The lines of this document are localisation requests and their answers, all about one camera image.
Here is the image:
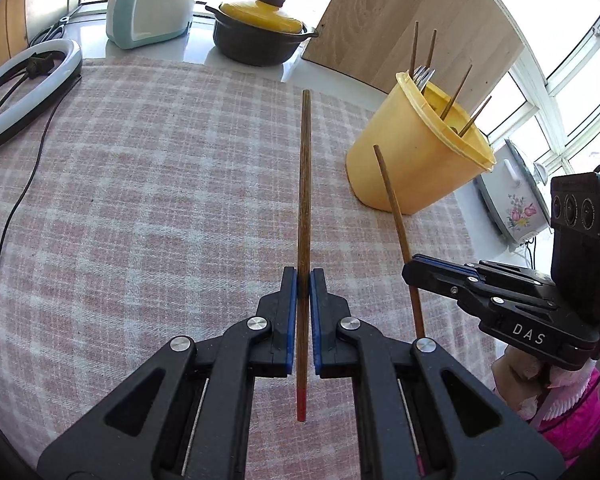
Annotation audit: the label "pink plaid tablecloth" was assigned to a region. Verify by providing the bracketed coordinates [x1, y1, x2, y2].
[0, 55, 506, 480]

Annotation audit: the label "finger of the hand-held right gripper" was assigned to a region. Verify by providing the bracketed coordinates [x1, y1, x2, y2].
[411, 255, 555, 288]
[401, 261, 562, 320]

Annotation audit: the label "yellow pot lid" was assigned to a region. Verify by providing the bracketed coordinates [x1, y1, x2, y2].
[219, 0, 308, 36]

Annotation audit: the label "white floral appliance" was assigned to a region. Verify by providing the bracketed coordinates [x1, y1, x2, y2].
[475, 137, 554, 252]

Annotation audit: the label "black ring light cable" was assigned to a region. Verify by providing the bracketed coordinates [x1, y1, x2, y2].
[0, 77, 78, 321]

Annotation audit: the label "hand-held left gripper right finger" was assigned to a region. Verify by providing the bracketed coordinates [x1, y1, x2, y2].
[309, 267, 566, 480]

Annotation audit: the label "white ring light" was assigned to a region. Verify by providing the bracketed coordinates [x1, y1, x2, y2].
[0, 38, 83, 161]

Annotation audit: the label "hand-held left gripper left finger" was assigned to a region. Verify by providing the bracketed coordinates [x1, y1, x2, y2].
[36, 266, 299, 480]

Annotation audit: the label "yellow plastic utensil container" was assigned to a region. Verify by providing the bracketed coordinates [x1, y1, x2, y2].
[345, 71, 497, 215]

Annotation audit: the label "person's right forearm pink sleeve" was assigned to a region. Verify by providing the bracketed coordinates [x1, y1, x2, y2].
[530, 355, 600, 461]

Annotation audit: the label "black handled scissors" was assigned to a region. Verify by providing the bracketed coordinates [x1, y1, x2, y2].
[30, 16, 74, 45]

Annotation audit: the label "metal fork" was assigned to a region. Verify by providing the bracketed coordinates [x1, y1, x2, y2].
[411, 64, 437, 95]

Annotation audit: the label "light oak wooden board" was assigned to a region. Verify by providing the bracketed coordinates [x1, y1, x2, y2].
[300, 0, 526, 97]

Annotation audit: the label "teal and white rice cooker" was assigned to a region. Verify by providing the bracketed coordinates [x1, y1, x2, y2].
[105, 0, 203, 50]

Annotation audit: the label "black cooking pot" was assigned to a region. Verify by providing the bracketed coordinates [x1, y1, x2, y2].
[205, 5, 320, 67]

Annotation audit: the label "person's right hand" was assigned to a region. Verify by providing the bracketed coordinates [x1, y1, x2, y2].
[492, 346, 552, 422]

